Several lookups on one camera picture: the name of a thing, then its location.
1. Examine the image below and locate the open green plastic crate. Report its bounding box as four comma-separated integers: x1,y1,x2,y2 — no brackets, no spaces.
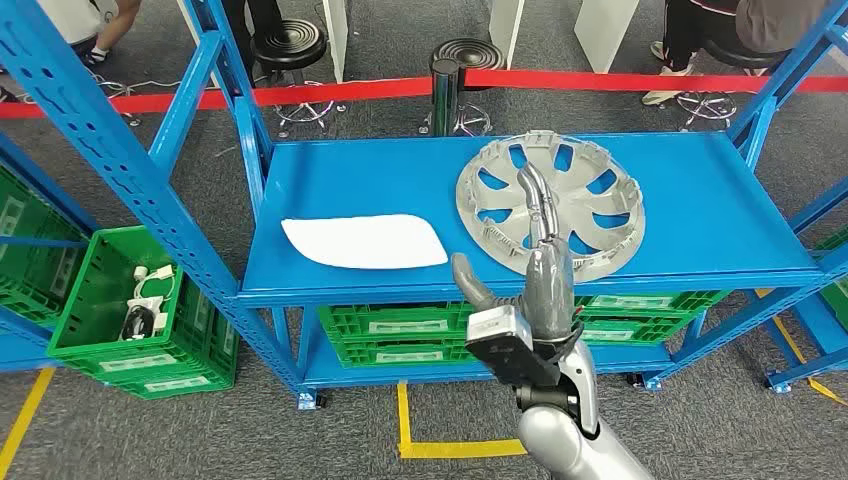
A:
0,165,91,329
813,228,848,313
46,225,230,384

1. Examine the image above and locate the white desk leg panel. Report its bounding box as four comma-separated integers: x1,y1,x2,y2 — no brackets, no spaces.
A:
488,0,526,71
321,0,350,85
572,0,641,74

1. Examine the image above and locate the black coiled cable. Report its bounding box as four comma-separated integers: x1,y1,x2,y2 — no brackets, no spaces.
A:
121,306,155,340

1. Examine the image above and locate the red barrier belt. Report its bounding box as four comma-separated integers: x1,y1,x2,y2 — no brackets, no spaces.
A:
0,76,435,121
463,68,848,95

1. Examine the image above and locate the blue metal shelf rack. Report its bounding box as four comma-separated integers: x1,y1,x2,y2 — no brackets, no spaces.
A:
0,132,101,374
755,178,848,395
0,0,848,411

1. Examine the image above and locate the white floor cable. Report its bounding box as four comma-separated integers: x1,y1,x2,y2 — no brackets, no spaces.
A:
92,72,184,102

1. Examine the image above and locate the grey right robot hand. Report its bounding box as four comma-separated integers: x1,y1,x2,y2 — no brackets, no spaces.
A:
451,162,578,346

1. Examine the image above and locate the black camera bracket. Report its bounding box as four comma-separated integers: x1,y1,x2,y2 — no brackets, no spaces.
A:
465,334,564,392

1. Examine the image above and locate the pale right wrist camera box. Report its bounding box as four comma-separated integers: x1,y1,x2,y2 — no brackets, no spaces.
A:
464,305,535,347

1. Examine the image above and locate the person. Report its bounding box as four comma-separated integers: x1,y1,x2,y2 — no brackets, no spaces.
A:
641,0,750,107
221,0,286,68
735,0,833,56
36,0,144,68

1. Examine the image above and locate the chrome barrier post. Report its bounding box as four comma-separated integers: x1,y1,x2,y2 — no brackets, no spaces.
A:
430,58,462,137

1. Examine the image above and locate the silver wheel hubcap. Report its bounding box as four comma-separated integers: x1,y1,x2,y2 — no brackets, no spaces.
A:
455,130,647,285

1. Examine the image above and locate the white flat panel part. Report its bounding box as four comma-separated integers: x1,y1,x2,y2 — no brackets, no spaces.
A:
280,213,450,271

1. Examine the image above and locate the white charging cable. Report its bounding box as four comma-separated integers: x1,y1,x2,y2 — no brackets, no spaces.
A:
131,264,178,306

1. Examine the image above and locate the black round stool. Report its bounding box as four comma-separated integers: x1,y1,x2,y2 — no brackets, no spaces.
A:
675,38,791,132
418,38,507,138
250,18,347,139

